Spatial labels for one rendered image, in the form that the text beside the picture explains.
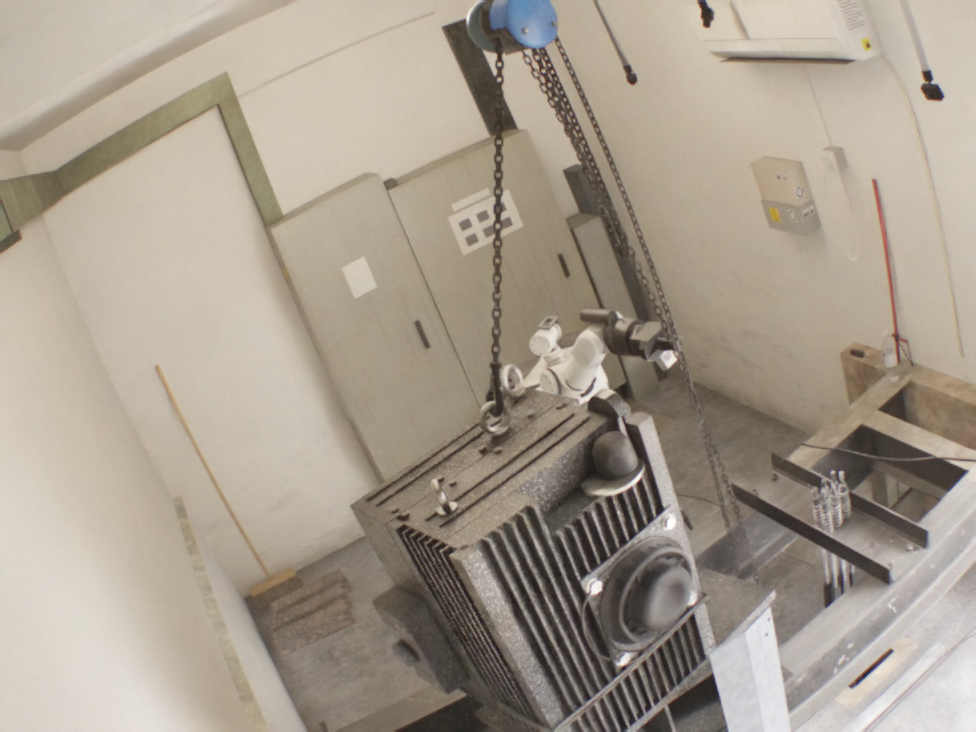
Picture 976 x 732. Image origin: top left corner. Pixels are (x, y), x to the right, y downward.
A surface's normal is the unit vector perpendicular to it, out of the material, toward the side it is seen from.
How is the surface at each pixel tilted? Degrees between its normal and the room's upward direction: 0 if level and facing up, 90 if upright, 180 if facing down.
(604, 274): 90
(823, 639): 0
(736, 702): 90
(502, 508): 0
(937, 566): 90
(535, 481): 90
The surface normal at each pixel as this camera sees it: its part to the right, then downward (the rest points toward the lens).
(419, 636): 0.56, 0.11
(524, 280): 0.38, 0.22
